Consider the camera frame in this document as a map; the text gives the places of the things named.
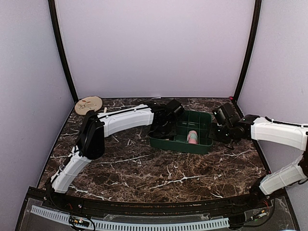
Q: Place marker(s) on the pink patterned sock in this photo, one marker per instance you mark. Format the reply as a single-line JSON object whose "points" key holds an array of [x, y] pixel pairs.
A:
{"points": [[192, 137]]}

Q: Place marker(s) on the green compartment tray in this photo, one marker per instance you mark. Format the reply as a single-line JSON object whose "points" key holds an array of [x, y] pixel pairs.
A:
{"points": [[177, 141]]}

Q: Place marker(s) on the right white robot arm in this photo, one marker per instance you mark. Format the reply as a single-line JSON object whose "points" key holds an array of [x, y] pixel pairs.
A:
{"points": [[257, 128]]}

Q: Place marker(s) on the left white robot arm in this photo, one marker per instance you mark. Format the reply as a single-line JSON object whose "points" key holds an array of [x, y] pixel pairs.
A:
{"points": [[97, 126]]}

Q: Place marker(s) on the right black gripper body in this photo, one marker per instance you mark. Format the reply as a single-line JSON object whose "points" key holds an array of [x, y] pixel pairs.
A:
{"points": [[224, 135]]}

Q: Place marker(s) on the white slotted cable duct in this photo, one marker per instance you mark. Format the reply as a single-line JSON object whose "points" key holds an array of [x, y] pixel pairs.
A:
{"points": [[123, 223]]}

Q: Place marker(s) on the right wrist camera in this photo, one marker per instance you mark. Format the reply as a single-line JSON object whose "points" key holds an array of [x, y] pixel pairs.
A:
{"points": [[225, 113]]}

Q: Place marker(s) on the black frame post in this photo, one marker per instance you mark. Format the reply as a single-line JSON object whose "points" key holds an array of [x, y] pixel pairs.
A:
{"points": [[249, 49], [61, 51]]}

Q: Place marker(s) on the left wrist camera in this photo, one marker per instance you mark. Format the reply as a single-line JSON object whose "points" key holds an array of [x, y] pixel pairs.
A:
{"points": [[175, 108]]}

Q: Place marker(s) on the right black frame post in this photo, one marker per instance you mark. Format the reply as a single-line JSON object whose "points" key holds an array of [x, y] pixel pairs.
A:
{"points": [[249, 49]]}

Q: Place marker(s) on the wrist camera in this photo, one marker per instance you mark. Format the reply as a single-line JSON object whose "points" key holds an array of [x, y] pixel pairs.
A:
{"points": [[225, 113], [175, 108]]}

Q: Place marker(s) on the black front rail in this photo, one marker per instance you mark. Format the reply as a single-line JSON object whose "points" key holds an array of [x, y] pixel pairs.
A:
{"points": [[91, 207]]}

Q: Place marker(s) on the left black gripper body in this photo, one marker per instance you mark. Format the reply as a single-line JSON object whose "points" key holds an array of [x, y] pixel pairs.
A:
{"points": [[166, 130]]}

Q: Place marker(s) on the left black frame post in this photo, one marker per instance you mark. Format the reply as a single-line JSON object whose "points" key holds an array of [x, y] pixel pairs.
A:
{"points": [[61, 51]]}

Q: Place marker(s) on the round beige embroidered coaster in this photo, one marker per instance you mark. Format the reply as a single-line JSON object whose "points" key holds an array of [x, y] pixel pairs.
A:
{"points": [[87, 104]]}

